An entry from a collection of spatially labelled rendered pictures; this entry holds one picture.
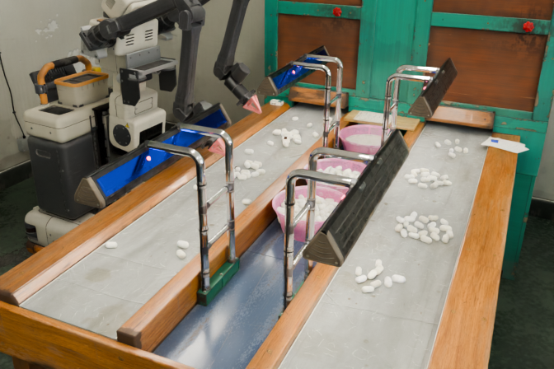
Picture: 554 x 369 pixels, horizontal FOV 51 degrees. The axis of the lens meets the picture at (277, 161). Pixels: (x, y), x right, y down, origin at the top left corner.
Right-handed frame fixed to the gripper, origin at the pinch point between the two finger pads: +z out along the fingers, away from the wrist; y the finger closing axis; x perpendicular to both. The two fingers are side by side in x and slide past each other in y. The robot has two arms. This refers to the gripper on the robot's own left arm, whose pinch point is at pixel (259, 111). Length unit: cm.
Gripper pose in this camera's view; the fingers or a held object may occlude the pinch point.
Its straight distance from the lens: 254.0
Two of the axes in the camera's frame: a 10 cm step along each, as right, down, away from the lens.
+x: -6.0, 5.9, 5.3
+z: 7.0, 7.2, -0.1
